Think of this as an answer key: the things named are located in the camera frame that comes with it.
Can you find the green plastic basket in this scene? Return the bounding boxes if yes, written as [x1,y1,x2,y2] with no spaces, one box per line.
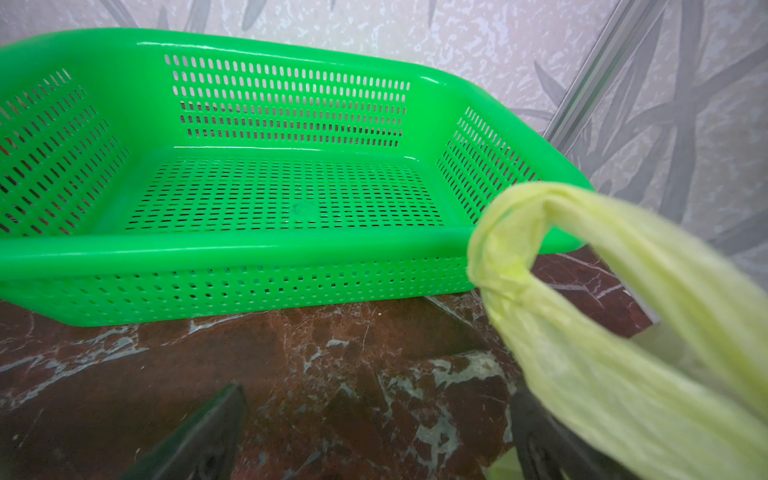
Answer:
[1,28,589,327]

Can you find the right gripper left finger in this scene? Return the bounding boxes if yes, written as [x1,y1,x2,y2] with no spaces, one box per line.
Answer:
[120,383,246,479]

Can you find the light green plastic bag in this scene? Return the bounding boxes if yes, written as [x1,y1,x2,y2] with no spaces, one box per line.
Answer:
[468,182,767,479]

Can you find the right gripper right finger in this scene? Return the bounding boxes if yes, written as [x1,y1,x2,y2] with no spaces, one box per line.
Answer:
[509,383,635,479]

